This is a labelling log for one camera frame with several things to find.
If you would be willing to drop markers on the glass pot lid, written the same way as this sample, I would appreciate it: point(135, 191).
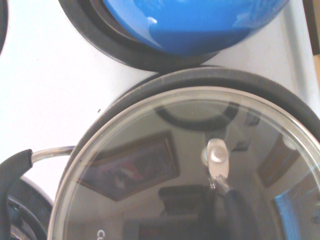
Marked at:
point(150, 155)

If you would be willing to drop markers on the black cooking pot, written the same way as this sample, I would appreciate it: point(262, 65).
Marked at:
point(15, 170)

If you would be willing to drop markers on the blue tea kettle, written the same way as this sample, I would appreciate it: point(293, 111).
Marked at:
point(200, 25)

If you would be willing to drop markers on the white electric stove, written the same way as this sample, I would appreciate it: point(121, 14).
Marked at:
point(50, 87)

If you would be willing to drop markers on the small black coil burner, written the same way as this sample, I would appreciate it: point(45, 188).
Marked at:
point(2, 25)

